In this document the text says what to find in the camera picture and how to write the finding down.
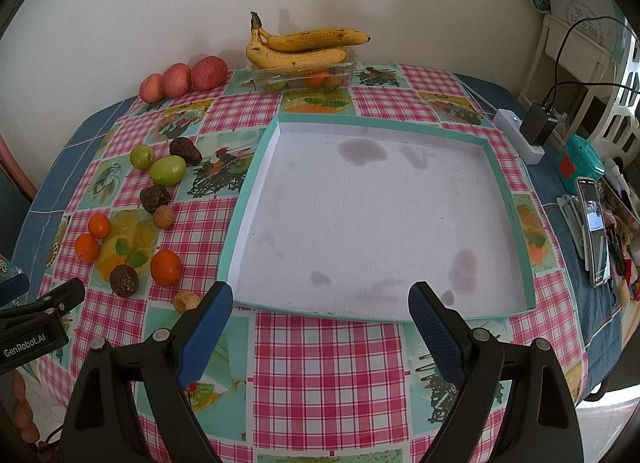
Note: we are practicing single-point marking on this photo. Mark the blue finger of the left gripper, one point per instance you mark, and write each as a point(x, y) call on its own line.
point(13, 288)

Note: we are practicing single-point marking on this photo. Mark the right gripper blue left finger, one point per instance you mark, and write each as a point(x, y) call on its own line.
point(198, 331)

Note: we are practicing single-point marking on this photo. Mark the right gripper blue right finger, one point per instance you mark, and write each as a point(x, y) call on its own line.
point(442, 331)

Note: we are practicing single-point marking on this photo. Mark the dented brown longan fruit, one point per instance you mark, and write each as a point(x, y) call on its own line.
point(185, 300)

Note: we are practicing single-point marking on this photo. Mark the large orange tangerine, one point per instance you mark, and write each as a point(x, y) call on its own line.
point(166, 268)

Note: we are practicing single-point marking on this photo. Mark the small orange tangerine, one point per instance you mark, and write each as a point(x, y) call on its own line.
point(87, 249)
point(99, 226)

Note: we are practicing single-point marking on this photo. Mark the dark brown avocado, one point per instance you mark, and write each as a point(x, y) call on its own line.
point(124, 281)
point(185, 148)
point(152, 197)

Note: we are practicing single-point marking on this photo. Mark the small brown longan fruit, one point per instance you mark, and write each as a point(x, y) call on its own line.
point(163, 217)

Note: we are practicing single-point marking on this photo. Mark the oval green fruit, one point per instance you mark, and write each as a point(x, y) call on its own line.
point(168, 170)

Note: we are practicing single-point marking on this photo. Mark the small round green fruit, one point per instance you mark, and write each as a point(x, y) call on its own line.
point(142, 157)

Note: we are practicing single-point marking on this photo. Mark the person's left hand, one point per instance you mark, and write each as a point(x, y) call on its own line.
point(22, 415)

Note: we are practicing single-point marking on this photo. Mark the checkered fruit-print tablecloth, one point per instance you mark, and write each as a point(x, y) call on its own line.
point(279, 386)

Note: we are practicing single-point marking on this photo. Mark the white tray teal rim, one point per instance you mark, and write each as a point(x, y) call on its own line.
point(339, 215)

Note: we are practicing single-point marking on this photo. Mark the smartphone on stand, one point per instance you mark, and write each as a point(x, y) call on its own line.
point(593, 231)

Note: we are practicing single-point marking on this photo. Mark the metal phone stand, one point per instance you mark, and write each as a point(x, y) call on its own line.
point(567, 208)

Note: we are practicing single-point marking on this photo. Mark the teal box red label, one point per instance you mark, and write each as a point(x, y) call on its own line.
point(577, 159)

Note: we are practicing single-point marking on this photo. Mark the white power strip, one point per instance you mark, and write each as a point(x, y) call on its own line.
point(510, 124)

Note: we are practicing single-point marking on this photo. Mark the black power adapter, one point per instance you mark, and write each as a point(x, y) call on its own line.
point(537, 125)

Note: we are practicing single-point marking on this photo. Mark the left red apple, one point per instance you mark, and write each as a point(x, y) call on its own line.
point(151, 89)

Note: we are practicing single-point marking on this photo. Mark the middle red apple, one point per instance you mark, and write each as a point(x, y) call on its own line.
point(176, 80)

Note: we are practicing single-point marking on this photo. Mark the tangerine inside plastic container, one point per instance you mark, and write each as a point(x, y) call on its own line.
point(316, 79)

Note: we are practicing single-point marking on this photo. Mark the lower yellow banana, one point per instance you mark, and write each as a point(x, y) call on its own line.
point(264, 57)

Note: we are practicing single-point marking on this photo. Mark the clear plastic fruit container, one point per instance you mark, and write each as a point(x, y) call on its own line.
point(279, 79)

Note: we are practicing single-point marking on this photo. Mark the white shelf unit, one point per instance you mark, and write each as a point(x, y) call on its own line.
point(590, 77)

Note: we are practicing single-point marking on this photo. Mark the upper spotted banana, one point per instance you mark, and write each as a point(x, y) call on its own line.
point(310, 40)

